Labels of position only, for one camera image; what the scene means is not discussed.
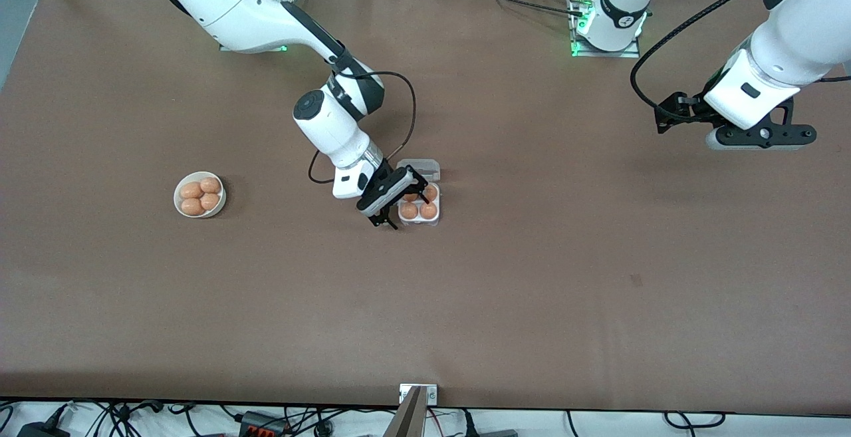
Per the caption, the clear plastic egg carton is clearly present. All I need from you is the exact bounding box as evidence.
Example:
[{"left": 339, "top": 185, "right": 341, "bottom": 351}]
[{"left": 396, "top": 159, "right": 442, "bottom": 227}]

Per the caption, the white round bowl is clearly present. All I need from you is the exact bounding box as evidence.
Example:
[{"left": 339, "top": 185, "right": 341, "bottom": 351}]
[{"left": 174, "top": 171, "right": 227, "bottom": 219}]

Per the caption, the black orange power strip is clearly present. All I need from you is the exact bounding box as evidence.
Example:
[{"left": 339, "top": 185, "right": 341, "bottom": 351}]
[{"left": 239, "top": 410, "right": 293, "bottom": 437}]

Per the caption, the black power adapter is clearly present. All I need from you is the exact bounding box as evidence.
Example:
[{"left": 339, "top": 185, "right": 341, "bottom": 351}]
[{"left": 17, "top": 422, "right": 70, "bottom": 437}]

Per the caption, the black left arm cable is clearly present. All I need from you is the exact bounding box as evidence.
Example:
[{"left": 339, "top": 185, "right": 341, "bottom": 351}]
[{"left": 630, "top": 0, "right": 808, "bottom": 115}]

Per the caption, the black left camera mount bracket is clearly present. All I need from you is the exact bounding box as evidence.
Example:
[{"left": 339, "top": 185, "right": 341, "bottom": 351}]
[{"left": 715, "top": 94, "right": 817, "bottom": 146}]

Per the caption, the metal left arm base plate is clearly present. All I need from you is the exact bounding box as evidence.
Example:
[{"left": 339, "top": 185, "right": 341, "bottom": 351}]
[{"left": 570, "top": 0, "right": 642, "bottom": 59}]

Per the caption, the small metal edge bracket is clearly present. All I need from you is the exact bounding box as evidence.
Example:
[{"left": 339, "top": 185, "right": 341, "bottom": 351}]
[{"left": 399, "top": 384, "right": 438, "bottom": 406}]

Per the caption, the black looped floor cable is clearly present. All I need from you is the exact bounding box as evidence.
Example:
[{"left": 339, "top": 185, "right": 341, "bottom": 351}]
[{"left": 664, "top": 412, "right": 727, "bottom": 428}]

